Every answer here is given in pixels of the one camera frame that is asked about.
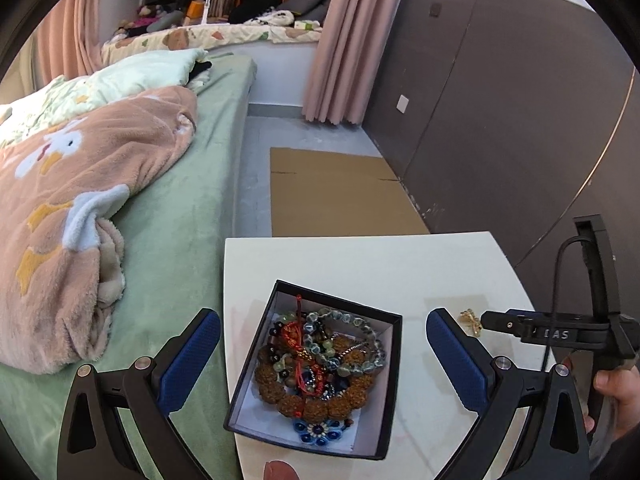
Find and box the gold butterfly brooch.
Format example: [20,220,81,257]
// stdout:
[459,309,483,338]

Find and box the brown rudraksha bead bracelet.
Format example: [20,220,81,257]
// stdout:
[252,294,378,424]

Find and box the grey-blue glass bead bracelet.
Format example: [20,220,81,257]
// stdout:
[302,308,388,376]

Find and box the blue braided bracelet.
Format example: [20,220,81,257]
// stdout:
[290,416,356,447]

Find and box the black jewelry box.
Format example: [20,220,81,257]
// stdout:
[224,281,402,460]

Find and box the right hand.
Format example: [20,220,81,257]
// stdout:
[553,366,639,453]

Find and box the left hand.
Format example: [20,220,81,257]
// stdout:
[262,460,300,480]

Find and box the green bed sheet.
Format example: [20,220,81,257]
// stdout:
[1,53,257,479]

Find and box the pink fleece blanket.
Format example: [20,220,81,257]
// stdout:
[1,86,198,375]

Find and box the flat brown cardboard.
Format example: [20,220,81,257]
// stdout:
[270,148,428,237]

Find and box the pale green quilt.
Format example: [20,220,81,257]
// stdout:
[1,49,210,148]

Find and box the floral cushion bench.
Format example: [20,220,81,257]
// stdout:
[101,10,322,66]

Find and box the pink window curtain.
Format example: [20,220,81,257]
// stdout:
[35,0,102,87]

